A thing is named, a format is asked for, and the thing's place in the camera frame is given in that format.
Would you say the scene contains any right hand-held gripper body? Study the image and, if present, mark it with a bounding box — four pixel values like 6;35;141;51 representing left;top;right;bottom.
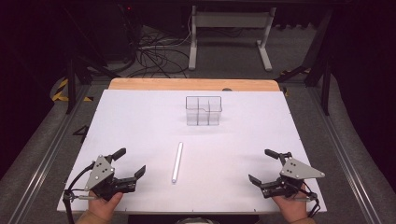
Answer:
261;157;326;200

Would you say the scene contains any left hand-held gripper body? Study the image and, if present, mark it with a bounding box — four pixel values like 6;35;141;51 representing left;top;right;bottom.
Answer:
84;154;138;202

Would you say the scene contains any white pen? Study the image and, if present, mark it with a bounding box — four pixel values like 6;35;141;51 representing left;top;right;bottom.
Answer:
171;142;184;184

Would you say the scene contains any clear plastic pen holder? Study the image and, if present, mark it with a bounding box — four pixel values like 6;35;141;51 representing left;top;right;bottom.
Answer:
185;95;223;127

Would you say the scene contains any person's left hand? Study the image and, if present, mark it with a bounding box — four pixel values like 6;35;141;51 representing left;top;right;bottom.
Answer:
88;191;124;220

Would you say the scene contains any person's right hand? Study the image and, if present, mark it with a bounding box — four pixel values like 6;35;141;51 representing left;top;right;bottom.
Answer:
272;189;309;223

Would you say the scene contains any white board sheet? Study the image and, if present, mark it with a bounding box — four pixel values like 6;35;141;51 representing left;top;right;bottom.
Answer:
56;89;328;214

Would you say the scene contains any black metal stand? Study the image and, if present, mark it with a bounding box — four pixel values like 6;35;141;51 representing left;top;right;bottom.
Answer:
64;6;120;115
275;8;334;116

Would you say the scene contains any yellow black striped tape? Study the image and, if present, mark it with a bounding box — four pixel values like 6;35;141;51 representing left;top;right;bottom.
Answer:
50;77;94;103

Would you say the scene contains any white metal stand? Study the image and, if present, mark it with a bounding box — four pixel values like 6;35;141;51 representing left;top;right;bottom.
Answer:
188;5;277;73

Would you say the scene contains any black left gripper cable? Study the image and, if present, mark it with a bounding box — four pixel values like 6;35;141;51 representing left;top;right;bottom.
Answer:
62;161;96;224

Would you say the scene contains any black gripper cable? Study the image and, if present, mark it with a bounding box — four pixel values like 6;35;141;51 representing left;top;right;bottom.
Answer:
300;180;321;218
62;161;96;224

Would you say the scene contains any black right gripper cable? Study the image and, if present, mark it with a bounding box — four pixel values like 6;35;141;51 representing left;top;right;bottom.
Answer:
300;180;321;218

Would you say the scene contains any aluminium rail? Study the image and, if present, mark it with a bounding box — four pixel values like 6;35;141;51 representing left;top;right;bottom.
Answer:
7;83;92;224
306;83;387;224

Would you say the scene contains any tangle of black cables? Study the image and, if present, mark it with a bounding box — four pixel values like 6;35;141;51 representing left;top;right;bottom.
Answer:
124;12;192;78

